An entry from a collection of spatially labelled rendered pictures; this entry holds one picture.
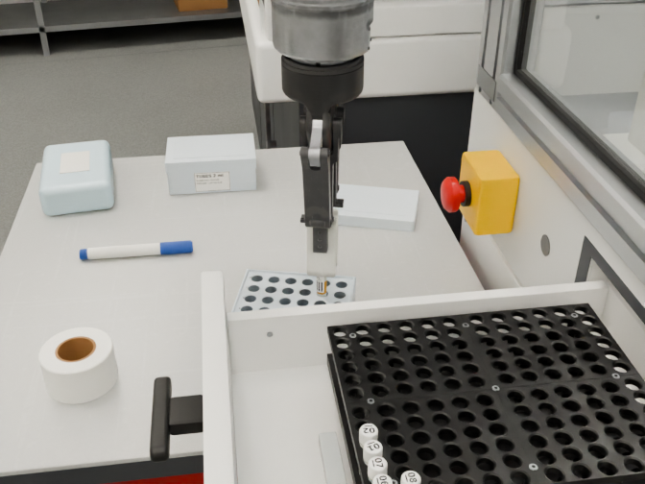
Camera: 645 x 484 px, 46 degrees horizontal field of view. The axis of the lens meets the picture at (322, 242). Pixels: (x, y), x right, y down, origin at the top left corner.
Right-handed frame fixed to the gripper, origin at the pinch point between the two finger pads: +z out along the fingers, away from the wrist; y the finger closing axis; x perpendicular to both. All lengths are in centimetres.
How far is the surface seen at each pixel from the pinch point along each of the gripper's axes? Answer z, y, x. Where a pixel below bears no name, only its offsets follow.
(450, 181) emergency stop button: -3.3, 9.0, -13.1
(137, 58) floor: 87, 295, 131
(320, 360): 2.0, -16.1, -1.8
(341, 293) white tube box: 6.9, 0.6, -2.0
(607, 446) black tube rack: -3.9, -28.8, -22.7
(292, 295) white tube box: 6.6, -0.8, 3.2
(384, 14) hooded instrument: -8, 55, -3
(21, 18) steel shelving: 72, 304, 194
